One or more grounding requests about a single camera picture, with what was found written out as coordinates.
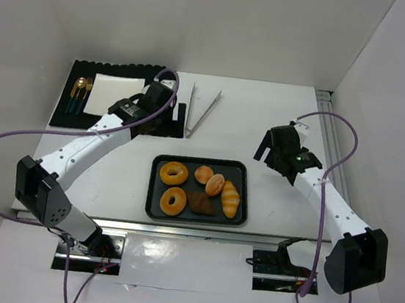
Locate metal tongs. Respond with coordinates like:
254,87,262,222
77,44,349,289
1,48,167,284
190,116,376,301
183,83,222,139

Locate glazed donut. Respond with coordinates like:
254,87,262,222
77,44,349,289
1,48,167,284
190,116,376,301
159,186,187,216
159,161,189,186

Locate yellow striped croissant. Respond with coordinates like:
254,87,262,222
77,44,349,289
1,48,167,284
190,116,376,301
221,180,240,219

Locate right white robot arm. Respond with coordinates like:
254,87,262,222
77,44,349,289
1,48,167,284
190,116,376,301
255,122,388,295

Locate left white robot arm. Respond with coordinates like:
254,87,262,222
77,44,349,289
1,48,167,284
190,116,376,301
15,81,178,253

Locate white square plate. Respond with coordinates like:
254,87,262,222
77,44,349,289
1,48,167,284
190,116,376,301
83,73,145,116

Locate round orange bun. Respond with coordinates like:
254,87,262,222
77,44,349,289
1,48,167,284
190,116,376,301
194,166,214,185

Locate gold fork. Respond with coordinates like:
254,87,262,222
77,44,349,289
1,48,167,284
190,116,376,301
76,77,93,114

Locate gold spoon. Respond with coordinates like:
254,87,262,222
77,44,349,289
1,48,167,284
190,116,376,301
65,77,87,114

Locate chocolate croissant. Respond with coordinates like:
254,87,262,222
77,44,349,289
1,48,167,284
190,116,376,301
185,190,216,216

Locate black placemat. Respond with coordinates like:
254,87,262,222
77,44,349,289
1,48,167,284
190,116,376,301
49,60,184,139

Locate aluminium rail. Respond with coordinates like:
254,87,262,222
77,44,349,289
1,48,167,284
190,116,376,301
315,90,350,204

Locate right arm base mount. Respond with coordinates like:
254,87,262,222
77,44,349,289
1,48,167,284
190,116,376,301
245,237,310,293

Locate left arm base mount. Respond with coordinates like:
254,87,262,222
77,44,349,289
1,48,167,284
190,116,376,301
68,232,126,276

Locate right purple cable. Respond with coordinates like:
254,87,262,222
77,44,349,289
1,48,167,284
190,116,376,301
272,108,375,303

